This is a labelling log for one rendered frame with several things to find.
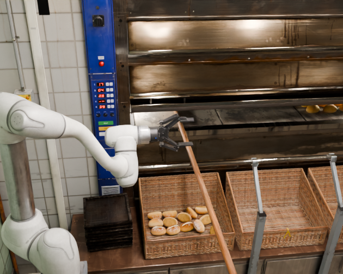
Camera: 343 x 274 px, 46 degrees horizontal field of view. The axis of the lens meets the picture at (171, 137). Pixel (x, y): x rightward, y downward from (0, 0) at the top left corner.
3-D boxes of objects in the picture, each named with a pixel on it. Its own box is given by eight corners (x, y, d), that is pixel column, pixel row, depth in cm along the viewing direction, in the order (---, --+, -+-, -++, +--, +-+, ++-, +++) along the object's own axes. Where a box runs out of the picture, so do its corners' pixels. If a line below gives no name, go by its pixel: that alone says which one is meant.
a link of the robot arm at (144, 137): (136, 138, 202) (148, 137, 203) (138, 148, 194) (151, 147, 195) (136, 122, 197) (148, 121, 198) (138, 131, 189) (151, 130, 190)
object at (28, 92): (18, 104, 239) (14, 88, 234) (35, 104, 240) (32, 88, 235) (15, 110, 233) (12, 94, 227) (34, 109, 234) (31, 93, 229)
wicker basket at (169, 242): (138, 208, 287) (136, 176, 273) (215, 201, 295) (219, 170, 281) (144, 261, 246) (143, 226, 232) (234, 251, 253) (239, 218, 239)
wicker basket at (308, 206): (221, 201, 295) (224, 170, 281) (296, 197, 301) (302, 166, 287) (238, 252, 253) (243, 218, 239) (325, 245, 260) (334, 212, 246)
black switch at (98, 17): (92, 26, 219) (91, 6, 213) (104, 26, 219) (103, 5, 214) (92, 28, 216) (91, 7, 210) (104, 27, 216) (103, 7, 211)
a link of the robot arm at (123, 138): (136, 126, 201) (138, 152, 200) (104, 128, 199) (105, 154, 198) (136, 122, 191) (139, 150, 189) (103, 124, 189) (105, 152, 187)
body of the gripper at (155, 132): (148, 123, 197) (167, 122, 199) (148, 138, 202) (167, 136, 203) (149, 130, 191) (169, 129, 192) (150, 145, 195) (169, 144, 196)
